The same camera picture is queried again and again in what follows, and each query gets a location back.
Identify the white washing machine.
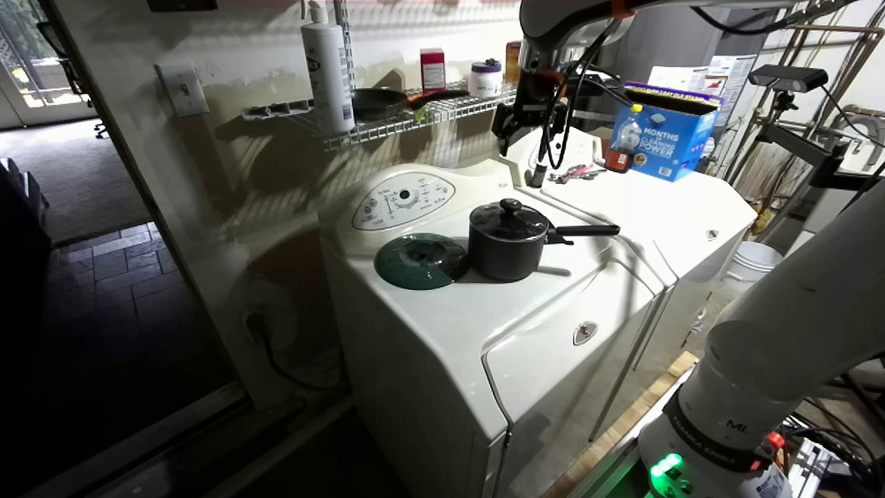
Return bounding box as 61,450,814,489
314,154,671,498

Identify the black camera on stand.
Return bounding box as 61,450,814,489
746,64,832,97

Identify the black pan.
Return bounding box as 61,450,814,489
350,86,410,125

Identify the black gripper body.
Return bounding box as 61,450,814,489
509,64,559,129

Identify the dark grey pot with handle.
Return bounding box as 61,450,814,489
465,219,623,285

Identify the white dryer machine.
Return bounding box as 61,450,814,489
501,121,763,444

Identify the white wire shelf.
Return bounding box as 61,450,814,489
241,86,521,154

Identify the white wall outlet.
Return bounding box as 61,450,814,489
155,64,209,119

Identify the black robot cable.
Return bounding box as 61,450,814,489
539,15,623,173

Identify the dark quilted pot holder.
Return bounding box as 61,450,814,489
374,230,469,294

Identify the shiny black round pot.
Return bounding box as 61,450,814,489
467,195,555,244

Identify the blue detergent box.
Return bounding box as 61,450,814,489
609,79,725,184

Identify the tall white bottle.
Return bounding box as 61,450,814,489
301,0,359,141

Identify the white jar with purple lid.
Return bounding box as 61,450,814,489
467,56,507,98

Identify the black power cord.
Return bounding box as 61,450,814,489
241,312,348,395

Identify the wooden board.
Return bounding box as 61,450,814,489
543,347,703,498

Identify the orange yellow box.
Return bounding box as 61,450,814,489
504,39,525,89

